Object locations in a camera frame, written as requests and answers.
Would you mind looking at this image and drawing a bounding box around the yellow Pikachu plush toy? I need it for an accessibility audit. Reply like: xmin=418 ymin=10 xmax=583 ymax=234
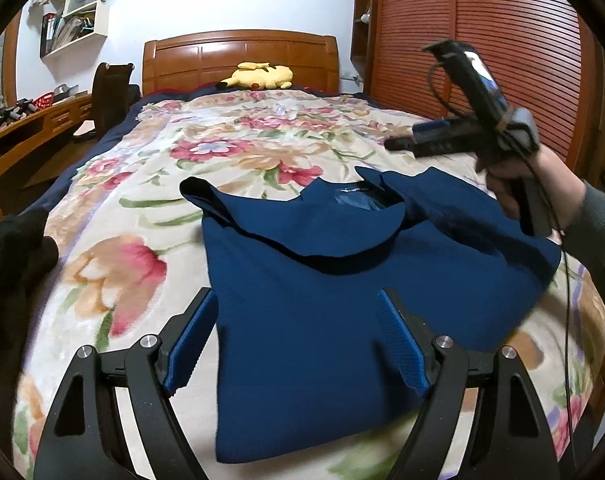
xmin=216 ymin=62 xmax=294 ymax=90

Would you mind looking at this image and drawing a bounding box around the black garment on bed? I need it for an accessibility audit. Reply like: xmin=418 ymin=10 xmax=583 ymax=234
xmin=0 ymin=208 xmax=58 ymax=432

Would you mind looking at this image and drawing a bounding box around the white wall shelf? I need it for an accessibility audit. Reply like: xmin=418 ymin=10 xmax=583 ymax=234
xmin=29 ymin=0 xmax=109 ymax=60

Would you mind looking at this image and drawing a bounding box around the wooden desk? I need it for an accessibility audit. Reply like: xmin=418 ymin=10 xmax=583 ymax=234
xmin=0 ymin=93 xmax=92 ymax=221

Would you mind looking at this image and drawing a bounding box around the phone mounted on gripper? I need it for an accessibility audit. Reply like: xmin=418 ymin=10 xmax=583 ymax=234
xmin=422 ymin=39 xmax=509 ymax=130

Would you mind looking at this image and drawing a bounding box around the navy blue suit jacket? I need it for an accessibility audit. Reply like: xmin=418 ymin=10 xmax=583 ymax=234
xmin=180 ymin=167 xmax=561 ymax=464

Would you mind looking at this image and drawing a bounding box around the red basket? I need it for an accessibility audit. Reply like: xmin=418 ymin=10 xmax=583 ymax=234
xmin=32 ymin=91 xmax=54 ymax=110

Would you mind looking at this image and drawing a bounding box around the person's right hand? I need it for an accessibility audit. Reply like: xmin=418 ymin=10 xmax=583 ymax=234
xmin=475 ymin=145 xmax=587 ymax=231

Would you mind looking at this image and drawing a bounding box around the floral bed blanket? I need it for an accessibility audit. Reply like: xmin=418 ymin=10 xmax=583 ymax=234
xmin=13 ymin=90 xmax=605 ymax=479

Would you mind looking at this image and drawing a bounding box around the dark wooden chair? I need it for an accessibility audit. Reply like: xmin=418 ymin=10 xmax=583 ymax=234
xmin=74 ymin=62 xmax=141 ymax=143

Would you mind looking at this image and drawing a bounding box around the wooden bed headboard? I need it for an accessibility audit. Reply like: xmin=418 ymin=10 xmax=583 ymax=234
xmin=142 ymin=29 xmax=339 ymax=96

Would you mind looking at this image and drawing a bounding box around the wooden louvered wardrobe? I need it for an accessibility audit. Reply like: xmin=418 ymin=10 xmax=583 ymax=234
xmin=351 ymin=0 xmax=605 ymax=192

